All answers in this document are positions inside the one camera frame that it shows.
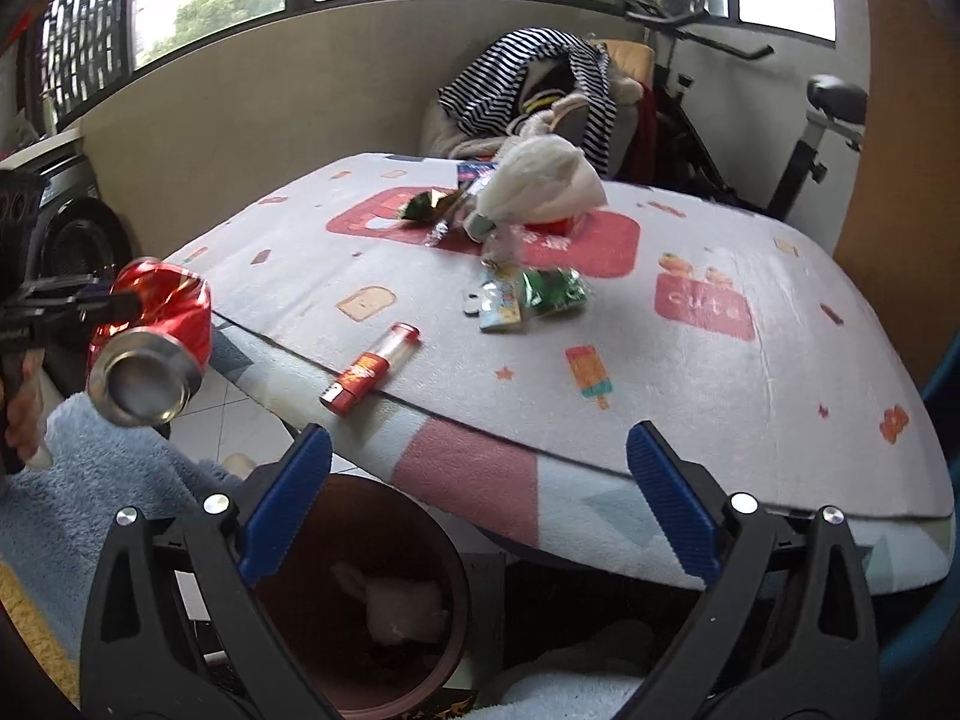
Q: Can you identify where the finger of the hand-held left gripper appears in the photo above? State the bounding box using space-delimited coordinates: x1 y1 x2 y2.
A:
15 276 145 350

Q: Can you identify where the wooden board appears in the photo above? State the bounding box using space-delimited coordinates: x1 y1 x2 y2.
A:
832 0 960 391

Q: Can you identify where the yellow cushion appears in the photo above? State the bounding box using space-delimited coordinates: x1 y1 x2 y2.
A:
589 37 655 102

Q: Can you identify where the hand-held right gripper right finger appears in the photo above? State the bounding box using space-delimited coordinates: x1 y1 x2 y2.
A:
626 421 878 720

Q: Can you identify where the black exercise bike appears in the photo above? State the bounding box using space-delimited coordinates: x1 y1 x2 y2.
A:
615 0 871 223

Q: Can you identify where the clear plastic wrapper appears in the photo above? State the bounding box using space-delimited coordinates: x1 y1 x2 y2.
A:
480 223 527 272

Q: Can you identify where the green foil wrapper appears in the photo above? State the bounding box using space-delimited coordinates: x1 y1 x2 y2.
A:
397 189 467 229

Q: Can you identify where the brown round trash bin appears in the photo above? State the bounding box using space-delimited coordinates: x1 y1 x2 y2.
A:
247 472 473 718

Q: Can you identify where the black lattice window guard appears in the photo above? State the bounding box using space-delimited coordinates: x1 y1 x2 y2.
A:
34 0 142 132

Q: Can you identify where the dark red garment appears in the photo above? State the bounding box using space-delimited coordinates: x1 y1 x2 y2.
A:
628 86 662 182

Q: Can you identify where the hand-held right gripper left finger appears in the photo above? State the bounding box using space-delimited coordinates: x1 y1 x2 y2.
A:
79 424 332 720

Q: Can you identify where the cream fleece garment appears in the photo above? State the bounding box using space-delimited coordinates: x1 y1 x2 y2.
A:
418 60 647 166

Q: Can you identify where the red cigarette box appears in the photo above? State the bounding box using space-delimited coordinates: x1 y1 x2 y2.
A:
523 213 580 238

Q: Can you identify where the person's left hand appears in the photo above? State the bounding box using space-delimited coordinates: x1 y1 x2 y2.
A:
4 358 53 467

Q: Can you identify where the white plastic bag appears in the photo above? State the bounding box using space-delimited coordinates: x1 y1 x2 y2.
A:
469 135 610 232

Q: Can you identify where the red tube with clear cap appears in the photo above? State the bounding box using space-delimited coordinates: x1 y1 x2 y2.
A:
320 322 421 416

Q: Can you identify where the crushed red drink can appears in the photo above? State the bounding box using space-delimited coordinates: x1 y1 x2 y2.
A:
86 257 215 427

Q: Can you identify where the green snack packet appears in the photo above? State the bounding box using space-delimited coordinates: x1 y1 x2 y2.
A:
520 267 590 319

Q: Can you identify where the crumpled tissue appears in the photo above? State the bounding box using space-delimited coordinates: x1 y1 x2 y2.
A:
330 561 451 646

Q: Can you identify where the blue and yellow small packet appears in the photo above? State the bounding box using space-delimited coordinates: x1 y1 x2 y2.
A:
463 274 530 333

